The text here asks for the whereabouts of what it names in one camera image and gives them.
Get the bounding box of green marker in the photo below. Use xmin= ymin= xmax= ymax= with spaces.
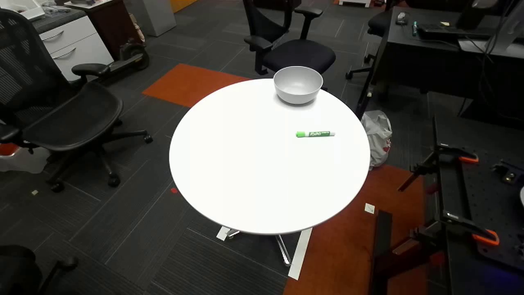
xmin=294 ymin=131 xmax=335 ymax=137

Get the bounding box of white bowl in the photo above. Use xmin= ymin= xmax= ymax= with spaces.
xmin=273 ymin=65 xmax=324 ymax=104

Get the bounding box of round white table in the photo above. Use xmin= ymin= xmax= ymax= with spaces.
xmin=168 ymin=78 xmax=370 ymax=278

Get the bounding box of white plastic bag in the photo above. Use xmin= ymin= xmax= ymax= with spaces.
xmin=361 ymin=109 xmax=392 ymax=168

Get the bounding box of black padded office chair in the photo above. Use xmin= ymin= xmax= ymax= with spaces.
xmin=242 ymin=0 xmax=335 ymax=73

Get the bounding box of black scooter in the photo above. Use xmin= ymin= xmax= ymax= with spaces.
xmin=108 ymin=40 xmax=148 ymax=73

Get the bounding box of orange black clamp upper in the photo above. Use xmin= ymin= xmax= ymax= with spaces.
xmin=399 ymin=142 xmax=479 ymax=191

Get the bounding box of orange black clamp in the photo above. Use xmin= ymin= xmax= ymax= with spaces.
xmin=410 ymin=209 xmax=499 ymax=249
xmin=399 ymin=142 xmax=479 ymax=191

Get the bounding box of orange black clamp lower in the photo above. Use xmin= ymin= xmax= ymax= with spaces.
xmin=410 ymin=209 xmax=499 ymax=249

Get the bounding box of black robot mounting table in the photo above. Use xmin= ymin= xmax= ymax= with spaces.
xmin=373 ymin=117 xmax=524 ymax=295

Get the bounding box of black desk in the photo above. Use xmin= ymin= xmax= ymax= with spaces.
xmin=355 ymin=1 xmax=524 ymax=119

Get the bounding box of white drawer cabinet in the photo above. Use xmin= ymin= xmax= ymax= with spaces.
xmin=32 ymin=9 xmax=112 ymax=81

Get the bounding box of black mesh office chair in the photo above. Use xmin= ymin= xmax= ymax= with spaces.
xmin=0 ymin=8 xmax=152 ymax=191

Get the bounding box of black chair bottom left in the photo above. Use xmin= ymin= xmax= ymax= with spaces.
xmin=0 ymin=244 xmax=78 ymax=295

